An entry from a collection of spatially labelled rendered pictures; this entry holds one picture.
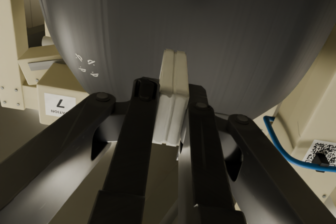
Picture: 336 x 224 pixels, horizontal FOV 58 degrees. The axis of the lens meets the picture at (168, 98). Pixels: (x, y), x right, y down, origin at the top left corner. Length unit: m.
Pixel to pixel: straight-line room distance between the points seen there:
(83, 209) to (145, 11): 2.86
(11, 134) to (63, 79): 2.95
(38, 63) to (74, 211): 2.18
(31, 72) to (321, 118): 0.85
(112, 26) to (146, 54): 0.04
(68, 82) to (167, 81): 0.78
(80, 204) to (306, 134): 2.67
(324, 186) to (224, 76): 0.49
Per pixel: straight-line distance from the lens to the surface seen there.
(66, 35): 0.32
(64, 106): 0.94
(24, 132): 3.86
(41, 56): 1.05
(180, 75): 0.16
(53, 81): 0.94
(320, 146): 0.66
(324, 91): 0.58
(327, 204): 1.37
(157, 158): 3.54
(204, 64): 0.29
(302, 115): 0.63
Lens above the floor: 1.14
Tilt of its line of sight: 34 degrees up
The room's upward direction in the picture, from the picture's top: 169 degrees counter-clockwise
